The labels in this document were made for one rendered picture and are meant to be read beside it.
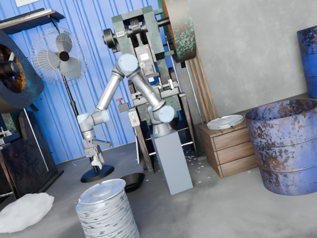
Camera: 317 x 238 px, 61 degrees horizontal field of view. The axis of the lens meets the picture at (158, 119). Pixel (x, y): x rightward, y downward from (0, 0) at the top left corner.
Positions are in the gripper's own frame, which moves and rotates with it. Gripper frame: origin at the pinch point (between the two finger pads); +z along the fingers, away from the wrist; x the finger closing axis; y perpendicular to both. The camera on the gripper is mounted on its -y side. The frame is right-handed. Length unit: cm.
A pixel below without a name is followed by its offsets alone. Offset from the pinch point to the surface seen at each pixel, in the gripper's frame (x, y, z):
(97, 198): 21.9, 1.7, 11.8
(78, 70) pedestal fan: -117, 33, -71
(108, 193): 18.7, -4.5, 11.8
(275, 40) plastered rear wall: -231, -212, -43
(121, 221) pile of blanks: 29.8, -10.5, 24.7
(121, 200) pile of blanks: 24.8, -12.3, 15.2
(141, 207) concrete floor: -16.7, -12.0, 43.0
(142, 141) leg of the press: -76, -17, 10
